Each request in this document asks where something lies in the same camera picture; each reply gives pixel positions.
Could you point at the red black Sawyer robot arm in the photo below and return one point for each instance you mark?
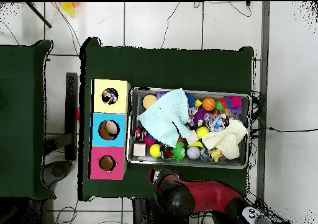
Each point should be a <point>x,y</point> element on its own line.
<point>208,196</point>

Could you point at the peach orange ball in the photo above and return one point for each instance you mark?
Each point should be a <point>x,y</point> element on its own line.
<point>149,101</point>

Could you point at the green cloth side table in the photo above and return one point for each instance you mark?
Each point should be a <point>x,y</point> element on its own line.
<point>22,120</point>

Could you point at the pink spiky ball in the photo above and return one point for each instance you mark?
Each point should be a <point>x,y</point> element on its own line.
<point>235,102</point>

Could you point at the wooden box with three holes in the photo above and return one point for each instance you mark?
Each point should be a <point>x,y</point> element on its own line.
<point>99,115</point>

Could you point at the green spiky ball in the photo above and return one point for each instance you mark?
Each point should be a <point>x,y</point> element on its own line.
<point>178,151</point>

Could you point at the grey metal beam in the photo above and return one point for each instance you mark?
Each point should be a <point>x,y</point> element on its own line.
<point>263,60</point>

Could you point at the colourful polka dot cloth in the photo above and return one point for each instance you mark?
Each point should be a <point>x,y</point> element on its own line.
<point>110,96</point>

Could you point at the black chair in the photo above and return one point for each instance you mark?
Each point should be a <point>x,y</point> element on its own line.
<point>72,134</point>

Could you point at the yellow ball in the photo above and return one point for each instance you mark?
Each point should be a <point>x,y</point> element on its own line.
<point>202,132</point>
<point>155,150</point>

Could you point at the black rod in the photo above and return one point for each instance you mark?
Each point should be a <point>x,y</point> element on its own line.
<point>39,14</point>

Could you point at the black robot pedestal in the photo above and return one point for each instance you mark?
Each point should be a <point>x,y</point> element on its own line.
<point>141,215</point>

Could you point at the yellow floor object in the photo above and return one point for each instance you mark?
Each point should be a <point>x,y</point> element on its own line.
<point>68,8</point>

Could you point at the orange toy basketball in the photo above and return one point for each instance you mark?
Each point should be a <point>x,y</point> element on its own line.
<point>208,104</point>

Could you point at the small wooden cube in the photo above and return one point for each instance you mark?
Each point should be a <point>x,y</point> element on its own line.
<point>139,149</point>

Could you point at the cream yellow cloth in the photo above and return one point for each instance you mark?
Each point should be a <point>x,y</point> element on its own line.
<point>228,139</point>

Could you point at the white toy baseball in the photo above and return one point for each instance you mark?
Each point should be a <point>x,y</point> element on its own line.
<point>193,153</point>

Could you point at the shallow clear mesh bin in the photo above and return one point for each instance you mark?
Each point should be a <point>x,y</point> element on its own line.
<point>233,163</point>

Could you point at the mint green cloth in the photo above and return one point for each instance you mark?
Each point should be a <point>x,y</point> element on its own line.
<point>166,115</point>

